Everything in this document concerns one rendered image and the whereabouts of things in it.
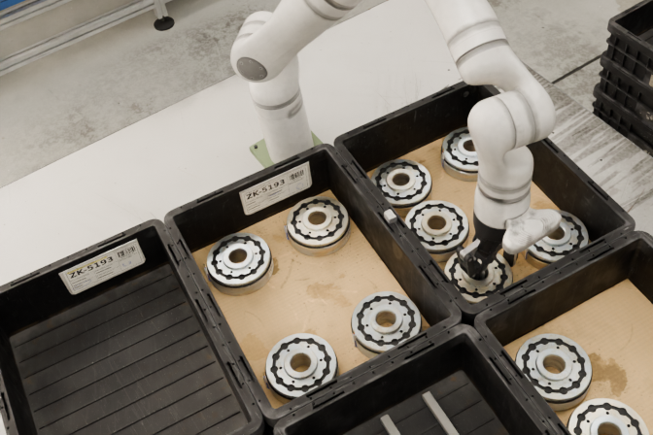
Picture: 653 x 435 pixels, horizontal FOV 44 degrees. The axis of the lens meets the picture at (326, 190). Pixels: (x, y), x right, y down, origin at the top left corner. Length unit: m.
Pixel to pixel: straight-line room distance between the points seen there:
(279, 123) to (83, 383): 0.57
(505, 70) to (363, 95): 0.76
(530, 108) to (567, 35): 2.05
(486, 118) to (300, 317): 0.45
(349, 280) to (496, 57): 0.45
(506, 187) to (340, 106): 0.73
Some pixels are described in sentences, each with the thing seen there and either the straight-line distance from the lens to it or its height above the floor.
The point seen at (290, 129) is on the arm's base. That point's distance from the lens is 1.50.
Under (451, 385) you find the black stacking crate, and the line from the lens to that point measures 1.17.
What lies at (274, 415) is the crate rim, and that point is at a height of 0.93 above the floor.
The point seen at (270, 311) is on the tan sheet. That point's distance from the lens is 1.25.
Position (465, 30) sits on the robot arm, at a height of 1.25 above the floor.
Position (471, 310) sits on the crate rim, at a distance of 1.12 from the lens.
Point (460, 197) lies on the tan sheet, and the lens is 1.36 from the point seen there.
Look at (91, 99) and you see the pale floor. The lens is 3.00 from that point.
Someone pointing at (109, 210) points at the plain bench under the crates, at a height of 0.70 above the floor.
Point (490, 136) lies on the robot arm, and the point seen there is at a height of 1.18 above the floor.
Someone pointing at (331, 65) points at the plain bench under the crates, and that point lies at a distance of 1.82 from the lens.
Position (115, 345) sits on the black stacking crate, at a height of 0.83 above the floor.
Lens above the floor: 1.87
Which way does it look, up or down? 49 degrees down
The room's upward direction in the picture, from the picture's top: 8 degrees counter-clockwise
